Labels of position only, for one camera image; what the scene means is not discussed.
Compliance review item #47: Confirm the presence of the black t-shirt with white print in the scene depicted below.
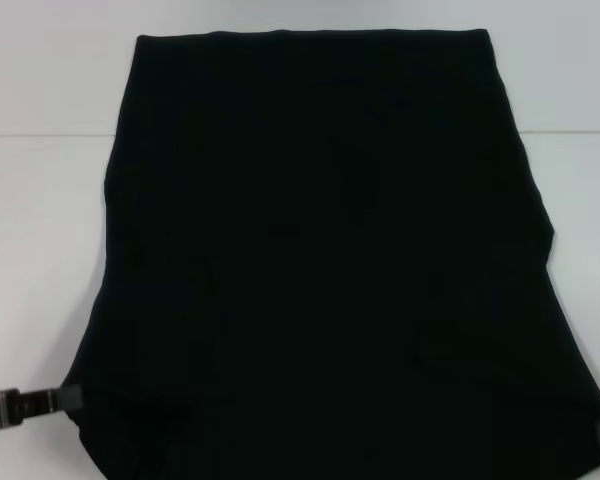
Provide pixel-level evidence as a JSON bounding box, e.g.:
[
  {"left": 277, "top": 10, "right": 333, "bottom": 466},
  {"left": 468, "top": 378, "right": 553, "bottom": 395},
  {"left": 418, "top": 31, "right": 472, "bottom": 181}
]
[{"left": 64, "top": 28, "right": 600, "bottom": 480}]

